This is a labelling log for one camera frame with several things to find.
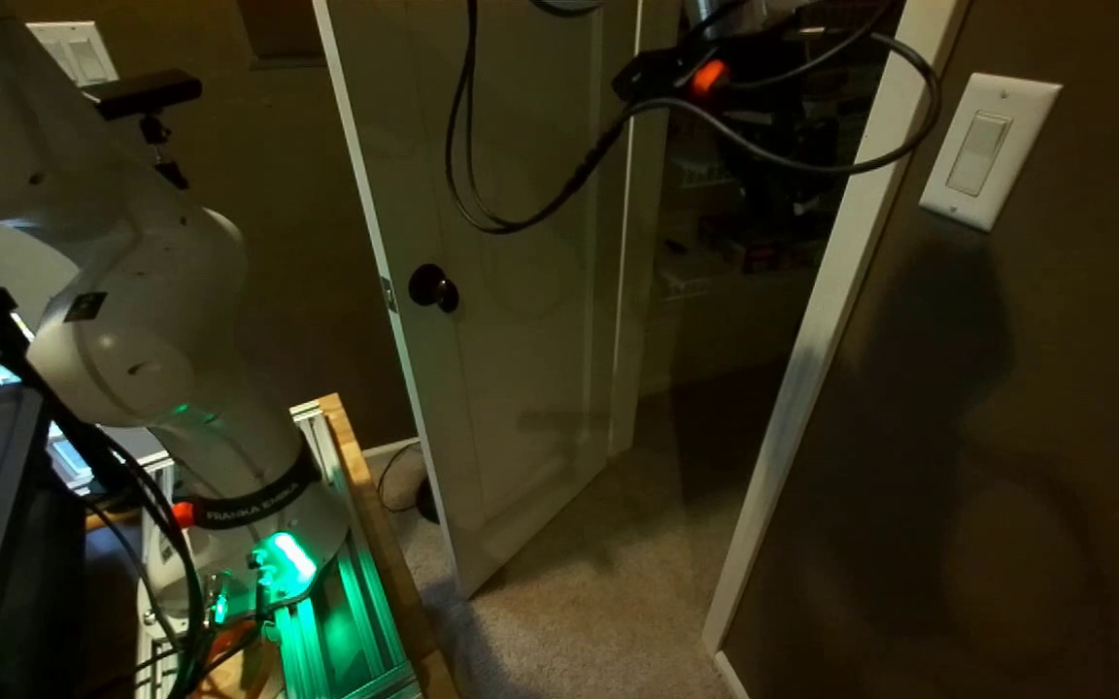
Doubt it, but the black gripper orange ring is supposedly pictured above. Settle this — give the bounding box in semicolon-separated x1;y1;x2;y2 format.
612;0;902;106

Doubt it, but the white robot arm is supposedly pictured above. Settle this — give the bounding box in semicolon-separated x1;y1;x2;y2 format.
0;0;715;594

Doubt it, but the white panelled door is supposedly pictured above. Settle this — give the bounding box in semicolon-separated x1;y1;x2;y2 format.
312;0;632;589

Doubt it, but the black round door knob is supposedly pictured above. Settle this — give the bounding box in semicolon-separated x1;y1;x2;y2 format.
407;264;458;316

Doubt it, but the black hanging cable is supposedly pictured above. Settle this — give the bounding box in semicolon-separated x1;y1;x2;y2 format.
442;0;945;238

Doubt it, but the white door frame trim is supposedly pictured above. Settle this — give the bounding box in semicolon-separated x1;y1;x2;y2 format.
698;0;968;654

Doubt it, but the white wall rocker switch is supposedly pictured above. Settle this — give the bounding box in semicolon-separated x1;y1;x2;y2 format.
920;73;1061;234

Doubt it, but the black camera on mount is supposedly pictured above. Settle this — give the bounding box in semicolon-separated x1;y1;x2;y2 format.
86;70;201;142

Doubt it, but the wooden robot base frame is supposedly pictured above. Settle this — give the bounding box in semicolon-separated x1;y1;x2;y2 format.
197;392;461;699

